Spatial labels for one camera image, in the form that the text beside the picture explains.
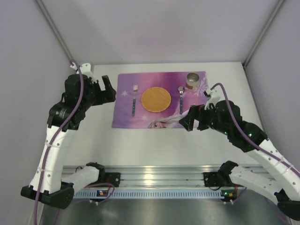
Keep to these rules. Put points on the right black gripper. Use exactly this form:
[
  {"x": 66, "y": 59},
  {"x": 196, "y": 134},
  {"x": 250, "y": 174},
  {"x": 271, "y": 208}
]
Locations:
[{"x": 199, "y": 119}]

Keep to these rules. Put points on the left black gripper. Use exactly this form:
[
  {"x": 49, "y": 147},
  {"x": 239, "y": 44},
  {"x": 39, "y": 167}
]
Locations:
[{"x": 100, "y": 91}]

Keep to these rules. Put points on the fork with green handle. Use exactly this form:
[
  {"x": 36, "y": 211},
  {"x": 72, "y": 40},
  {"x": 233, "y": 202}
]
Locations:
[{"x": 135, "y": 91}]

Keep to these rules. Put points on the purple printed placemat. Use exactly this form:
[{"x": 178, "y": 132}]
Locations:
[{"x": 171, "y": 81}]

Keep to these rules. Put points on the spoon with green handle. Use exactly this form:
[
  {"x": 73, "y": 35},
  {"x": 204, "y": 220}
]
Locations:
[{"x": 181, "y": 90}]

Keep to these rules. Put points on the round woven wicker plate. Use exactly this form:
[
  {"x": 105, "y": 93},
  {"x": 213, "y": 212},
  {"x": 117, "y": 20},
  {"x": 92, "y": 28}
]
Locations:
[{"x": 156, "y": 99}]

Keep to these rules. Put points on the metal cup with wood band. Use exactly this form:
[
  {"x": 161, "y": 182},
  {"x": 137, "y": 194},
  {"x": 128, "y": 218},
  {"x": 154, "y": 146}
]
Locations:
[{"x": 192, "y": 80}]

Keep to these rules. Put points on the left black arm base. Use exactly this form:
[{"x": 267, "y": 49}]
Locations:
[{"x": 112, "y": 178}]

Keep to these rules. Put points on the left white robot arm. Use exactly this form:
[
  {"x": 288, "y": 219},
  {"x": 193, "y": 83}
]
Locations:
[{"x": 48, "y": 187}]

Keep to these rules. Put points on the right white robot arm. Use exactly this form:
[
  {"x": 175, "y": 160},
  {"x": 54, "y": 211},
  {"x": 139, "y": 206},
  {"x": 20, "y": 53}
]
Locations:
[{"x": 284, "y": 187}]

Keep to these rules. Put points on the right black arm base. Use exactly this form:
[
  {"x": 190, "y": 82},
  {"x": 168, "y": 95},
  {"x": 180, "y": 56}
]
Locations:
[{"x": 213, "y": 179}]

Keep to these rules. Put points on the aluminium mounting rail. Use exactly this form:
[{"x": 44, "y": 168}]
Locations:
[{"x": 184, "y": 176}]

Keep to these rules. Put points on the left aluminium frame post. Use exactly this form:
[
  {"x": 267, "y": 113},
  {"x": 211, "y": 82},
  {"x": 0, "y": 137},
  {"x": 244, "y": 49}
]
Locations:
[{"x": 55, "y": 31}]

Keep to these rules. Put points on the aluminium frame post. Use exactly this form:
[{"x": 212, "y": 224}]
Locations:
[
  {"x": 55, "y": 31},
  {"x": 264, "y": 31}
]

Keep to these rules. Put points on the perforated grey cable duct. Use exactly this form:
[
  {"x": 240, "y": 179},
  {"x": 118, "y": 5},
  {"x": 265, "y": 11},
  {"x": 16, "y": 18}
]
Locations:
[{"x": 155, "y": 194}]

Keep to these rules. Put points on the right aluminium frame post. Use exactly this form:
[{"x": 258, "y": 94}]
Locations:
[{"x": 264, "y": 31}]

